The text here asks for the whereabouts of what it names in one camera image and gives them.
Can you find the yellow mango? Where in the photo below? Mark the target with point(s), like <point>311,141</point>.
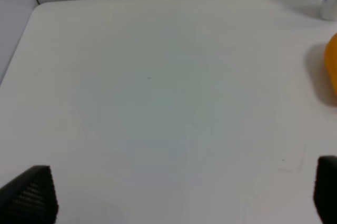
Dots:
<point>330,59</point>

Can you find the white shampoo bottle blue cap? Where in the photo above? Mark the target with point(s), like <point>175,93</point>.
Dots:
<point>328,10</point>

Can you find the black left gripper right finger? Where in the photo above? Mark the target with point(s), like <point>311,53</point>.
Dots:
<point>324,196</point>

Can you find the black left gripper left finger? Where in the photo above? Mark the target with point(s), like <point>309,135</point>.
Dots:
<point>30,197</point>

